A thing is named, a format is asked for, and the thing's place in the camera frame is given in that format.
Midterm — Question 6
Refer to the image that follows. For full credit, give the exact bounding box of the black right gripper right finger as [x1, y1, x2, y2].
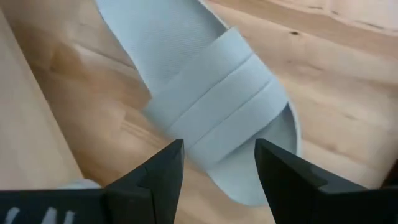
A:
[254, 138, 398, 224]

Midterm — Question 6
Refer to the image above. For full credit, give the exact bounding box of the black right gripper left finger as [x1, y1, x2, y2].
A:
[104, 139, 185, 224]

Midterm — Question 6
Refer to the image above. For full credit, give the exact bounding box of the grey rubber slide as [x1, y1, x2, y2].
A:
[95, 0, 302, 208]

